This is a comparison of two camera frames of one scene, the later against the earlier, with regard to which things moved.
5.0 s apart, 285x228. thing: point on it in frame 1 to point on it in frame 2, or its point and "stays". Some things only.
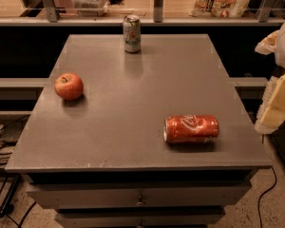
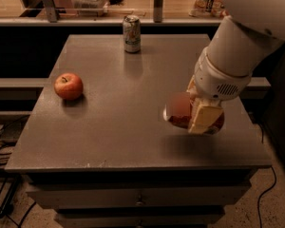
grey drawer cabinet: (102, 160) stays
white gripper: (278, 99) to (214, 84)
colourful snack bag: (225, 1) stays
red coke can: (191, 129) to (179, 111)
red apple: (68, 85) stays
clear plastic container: (91, 1) stays
